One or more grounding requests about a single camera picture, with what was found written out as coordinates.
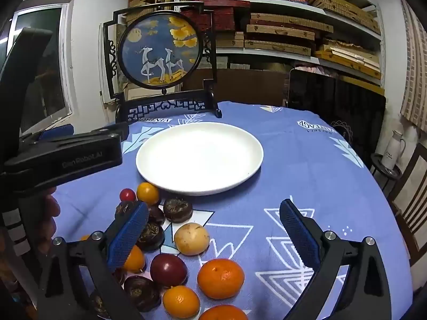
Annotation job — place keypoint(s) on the window with white frame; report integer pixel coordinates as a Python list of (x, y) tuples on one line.
[(43, 73)]

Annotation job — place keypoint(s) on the white shelf unit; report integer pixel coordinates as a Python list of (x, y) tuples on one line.
[(267, 53)]

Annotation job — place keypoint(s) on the cardboard box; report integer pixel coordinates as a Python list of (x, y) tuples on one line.
[(133, 91)]

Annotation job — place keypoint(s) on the dark wooden chair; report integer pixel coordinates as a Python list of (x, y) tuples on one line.
[(412, 163)]

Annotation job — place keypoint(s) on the small round side table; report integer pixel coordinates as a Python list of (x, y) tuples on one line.
[(380, 170)]

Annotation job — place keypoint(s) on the blue printed tablecloth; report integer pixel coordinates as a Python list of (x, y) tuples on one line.
[(283, 173)]

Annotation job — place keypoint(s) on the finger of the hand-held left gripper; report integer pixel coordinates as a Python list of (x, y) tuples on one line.
[(110, 130)]

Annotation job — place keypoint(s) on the stack of light wooden boxes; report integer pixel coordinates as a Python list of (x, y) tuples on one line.
[(350, 60)]

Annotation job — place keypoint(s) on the red lacquer boxes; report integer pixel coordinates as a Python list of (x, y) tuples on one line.
[(227, 15)]

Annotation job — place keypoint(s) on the dark red plum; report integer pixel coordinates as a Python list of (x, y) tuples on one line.
[(168, 270)]

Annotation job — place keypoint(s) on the pale yellow round fruit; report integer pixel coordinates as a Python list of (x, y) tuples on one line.
[(191, 239)]

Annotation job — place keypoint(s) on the round deer screen black stand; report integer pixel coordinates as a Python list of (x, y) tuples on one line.
[(160, 53)]

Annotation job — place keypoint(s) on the beige woven curtain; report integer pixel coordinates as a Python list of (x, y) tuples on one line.
[(415, 73)]

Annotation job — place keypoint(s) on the yellow cherry tomato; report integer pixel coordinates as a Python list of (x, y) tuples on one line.
[(147, 193)]

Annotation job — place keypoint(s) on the white round plate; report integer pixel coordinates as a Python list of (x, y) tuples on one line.
[(200, 156)]

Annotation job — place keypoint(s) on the white jug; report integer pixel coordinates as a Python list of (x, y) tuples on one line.
[(392, 151)]

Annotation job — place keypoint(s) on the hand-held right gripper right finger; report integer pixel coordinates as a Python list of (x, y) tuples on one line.
[(298, 236)]

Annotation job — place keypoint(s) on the small orange mandarin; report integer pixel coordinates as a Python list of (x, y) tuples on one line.
[(85, 238), (223, 313), (181, 301), (136, 260)]

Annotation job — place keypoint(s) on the person's left hand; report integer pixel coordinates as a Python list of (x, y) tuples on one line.
[(51, 213)]

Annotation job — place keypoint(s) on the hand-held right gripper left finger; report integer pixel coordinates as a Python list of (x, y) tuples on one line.
[(128, 236)]

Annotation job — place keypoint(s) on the small red cherry tomato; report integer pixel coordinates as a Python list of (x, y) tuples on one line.
[(127, 194)]

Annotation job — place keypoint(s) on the large orange mandarin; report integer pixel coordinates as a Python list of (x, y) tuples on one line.
[(220, 278)]

